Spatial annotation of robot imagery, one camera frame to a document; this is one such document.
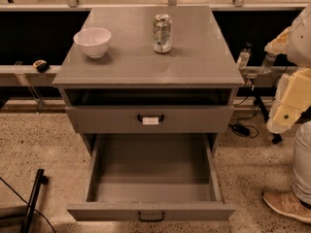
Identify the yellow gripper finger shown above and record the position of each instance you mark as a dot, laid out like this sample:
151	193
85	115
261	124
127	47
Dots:
279	45
292	98

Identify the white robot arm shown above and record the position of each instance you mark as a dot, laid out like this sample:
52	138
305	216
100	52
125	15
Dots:
299	40

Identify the closed grey upper drawer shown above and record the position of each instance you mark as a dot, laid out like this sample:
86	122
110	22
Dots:
149	119

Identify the grey drawer cabinet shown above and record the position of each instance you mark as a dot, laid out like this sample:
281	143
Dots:
199	70

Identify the open grey middle drawer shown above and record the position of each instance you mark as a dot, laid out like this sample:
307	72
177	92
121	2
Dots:
151	178

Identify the right clear water bottle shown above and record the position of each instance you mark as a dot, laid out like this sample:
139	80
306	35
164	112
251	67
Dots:
267	63

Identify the clear water bottle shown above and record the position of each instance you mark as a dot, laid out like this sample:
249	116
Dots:
244	56
267	63

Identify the left clear water bottle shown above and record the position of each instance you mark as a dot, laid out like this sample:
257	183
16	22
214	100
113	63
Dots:
244	56

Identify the black stand leg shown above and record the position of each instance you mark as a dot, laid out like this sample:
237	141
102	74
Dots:
258	101

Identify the grey trouser leg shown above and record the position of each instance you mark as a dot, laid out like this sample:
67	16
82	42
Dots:
302	163

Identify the tan sneaker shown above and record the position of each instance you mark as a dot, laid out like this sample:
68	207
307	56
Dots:
287	204

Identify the white ceramic bowl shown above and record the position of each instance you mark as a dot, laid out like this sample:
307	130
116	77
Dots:
93	42

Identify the black yellow tape measure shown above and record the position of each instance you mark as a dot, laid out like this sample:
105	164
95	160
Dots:
41	65

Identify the black chair base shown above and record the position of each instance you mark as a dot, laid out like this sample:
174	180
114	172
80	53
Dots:
26	211

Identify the black power adapter with cable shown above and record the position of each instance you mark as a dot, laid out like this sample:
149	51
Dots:
244	130

